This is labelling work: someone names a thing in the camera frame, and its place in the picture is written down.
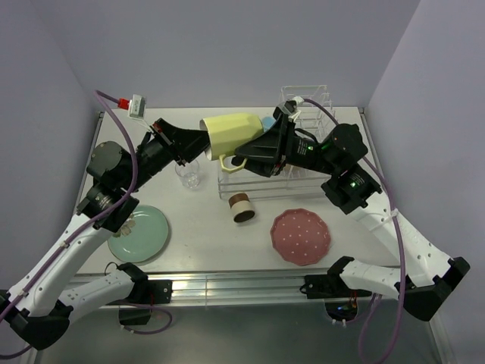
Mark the white wire dish rack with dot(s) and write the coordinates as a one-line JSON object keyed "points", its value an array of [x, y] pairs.
{"points": [[292, 181]]}

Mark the green ceramic plate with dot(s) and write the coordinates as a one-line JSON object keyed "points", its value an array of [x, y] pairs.
{"points": [[142, 236]]}

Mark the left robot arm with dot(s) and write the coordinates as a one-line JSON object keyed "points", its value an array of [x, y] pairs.
{"points": [[40, 307]]}

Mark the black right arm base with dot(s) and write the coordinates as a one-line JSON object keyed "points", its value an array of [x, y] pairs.
{"points": [[322, 287]]}

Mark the clear drinking glass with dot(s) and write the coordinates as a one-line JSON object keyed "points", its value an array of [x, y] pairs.
{"points": [[188, 174]]}

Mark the blue ceramic mug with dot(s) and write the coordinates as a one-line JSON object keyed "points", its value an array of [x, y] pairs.
{"points": [[267, 123]]}

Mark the pink dotted plate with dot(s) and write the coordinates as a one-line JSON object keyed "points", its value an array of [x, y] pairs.
{"points": [[300, 237]]}

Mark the aluminium frame rail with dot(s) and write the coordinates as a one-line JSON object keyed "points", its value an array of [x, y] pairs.
{"points": [[235, 288]]}

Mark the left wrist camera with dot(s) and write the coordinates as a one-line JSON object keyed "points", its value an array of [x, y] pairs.
{"points": [[137, 107]]}

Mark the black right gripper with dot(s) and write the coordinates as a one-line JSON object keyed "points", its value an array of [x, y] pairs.
{"points": [[267, 152]]}

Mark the yellow ceramic mug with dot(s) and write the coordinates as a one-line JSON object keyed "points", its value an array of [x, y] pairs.
{"points": [[228, 132]]}

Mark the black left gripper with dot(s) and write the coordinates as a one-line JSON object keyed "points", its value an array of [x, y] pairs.
{"points": [[188, 143]]}

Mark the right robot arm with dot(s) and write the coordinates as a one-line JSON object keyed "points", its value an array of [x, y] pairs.
{"points": [[426, 276]]}

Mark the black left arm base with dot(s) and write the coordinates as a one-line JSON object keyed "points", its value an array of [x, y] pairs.
{"points": [[157, 292]]}

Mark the metal tin cup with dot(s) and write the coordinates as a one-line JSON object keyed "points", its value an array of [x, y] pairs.
{"points": [[241, 207]]}

